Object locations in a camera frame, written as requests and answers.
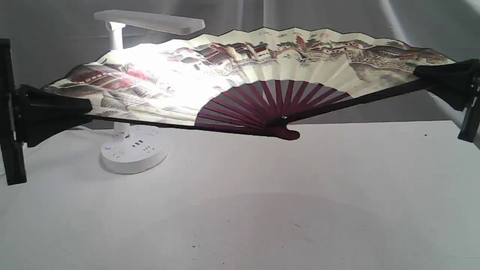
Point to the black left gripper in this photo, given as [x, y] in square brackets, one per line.
[47, 114]

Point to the white desk lamp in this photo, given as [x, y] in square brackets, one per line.
[134, 149]

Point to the painted paper folding fan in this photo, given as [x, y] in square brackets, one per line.
[246, 82]

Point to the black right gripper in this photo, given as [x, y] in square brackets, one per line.
[458, 86]

